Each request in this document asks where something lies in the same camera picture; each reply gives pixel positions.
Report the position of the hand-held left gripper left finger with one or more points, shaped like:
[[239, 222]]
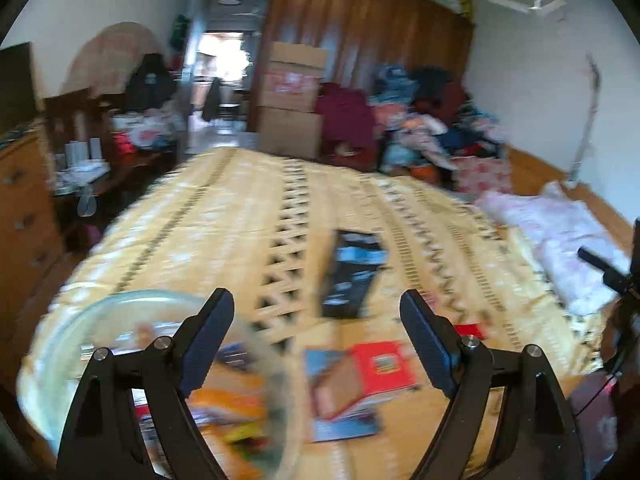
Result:
[[205, 345]]

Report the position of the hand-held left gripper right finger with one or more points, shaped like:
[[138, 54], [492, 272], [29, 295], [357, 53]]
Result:
[[430, 345]]

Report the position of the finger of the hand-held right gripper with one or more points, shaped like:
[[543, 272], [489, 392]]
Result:
[[605, 269]]

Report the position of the glass bowl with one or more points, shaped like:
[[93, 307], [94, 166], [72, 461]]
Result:
[[60, 345]]

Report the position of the red orange box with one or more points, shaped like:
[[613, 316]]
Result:
[[380, 367]]

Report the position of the pink floral quilt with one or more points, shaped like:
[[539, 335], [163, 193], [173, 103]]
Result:
[[555, 235]]

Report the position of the black shaver box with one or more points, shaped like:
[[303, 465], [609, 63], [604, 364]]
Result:
[[352, 275]]

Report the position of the wooden headboard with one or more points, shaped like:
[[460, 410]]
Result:
[[540, 170]]

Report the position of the blue box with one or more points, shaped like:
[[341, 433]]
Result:
[[345, 427]]

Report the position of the yellow patterned bedspread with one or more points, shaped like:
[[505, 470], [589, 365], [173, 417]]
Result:
[[210, 220]]

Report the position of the dark wooden desk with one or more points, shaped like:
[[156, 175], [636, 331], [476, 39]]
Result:
[[125, 165]]

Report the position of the wooden dresser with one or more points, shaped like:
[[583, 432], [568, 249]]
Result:
[[25, 240]]

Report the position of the pile of clothes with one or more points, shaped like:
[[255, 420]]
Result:
[[435, 120]]

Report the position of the large plain cardboard box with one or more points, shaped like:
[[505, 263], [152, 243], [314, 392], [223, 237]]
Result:
[[290, 132]]

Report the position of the maroon jacket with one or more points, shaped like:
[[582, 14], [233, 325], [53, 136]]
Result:
[[345, 115]]

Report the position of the black jacket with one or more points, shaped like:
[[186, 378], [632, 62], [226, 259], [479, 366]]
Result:
[[150, 82]]

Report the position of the white ceiling fan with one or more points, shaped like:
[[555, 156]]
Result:
[[535, 5]]

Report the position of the red printed cardboard box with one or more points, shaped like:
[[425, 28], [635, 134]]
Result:
[[290, 85]]

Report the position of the small plain cardboard box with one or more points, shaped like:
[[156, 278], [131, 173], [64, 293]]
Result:
[[297, 55]]

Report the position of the pink arched cloth cover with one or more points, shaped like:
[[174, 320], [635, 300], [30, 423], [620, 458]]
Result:
[[110, 55]]

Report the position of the black television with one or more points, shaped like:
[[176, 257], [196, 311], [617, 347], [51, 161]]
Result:
[[17, 87]]

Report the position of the wooden wardrobe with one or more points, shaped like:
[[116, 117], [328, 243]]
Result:
[[380, 25]]

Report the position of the white wall pipe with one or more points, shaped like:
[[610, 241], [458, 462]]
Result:
[[590, 120]]

